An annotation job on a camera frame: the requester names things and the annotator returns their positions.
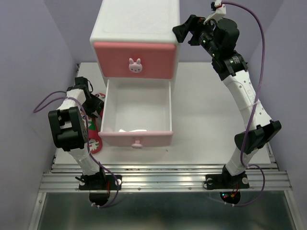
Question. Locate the red patterned slipper near arm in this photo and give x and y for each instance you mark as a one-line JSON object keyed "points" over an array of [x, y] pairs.
{"points": [[95, 142]]}

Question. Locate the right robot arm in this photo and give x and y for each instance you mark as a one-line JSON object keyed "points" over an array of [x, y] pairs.
{"points": [[260, 127]]}

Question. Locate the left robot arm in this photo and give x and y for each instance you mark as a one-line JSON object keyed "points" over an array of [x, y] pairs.
{"points": [[74, 125]]}

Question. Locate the aluminium rail frame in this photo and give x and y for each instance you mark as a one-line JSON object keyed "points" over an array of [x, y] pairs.
{"points": [[205, 119]]}

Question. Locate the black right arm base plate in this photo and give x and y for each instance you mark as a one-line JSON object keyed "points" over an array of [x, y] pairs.
{"points": [[219, 182]]}

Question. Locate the white shoe cabinet body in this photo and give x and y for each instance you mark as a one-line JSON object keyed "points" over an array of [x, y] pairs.
{"points": [[137, 21]]}

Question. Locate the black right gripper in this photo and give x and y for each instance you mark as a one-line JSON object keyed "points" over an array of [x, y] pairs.
{"points": [[194, 26]]}

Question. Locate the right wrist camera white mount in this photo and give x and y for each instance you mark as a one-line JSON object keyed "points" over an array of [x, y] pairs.
{"points": [[219, 11]]}

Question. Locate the red patterned slipper near cabinet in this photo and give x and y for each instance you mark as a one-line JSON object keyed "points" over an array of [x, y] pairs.
{"points": [[101, 103]]}

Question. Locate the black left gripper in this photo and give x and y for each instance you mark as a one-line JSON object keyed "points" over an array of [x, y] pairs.
{"points": [[98, 103]]}

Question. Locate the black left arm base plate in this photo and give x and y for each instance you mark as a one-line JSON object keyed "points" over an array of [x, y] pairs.
{"points": [[108, 183]]}

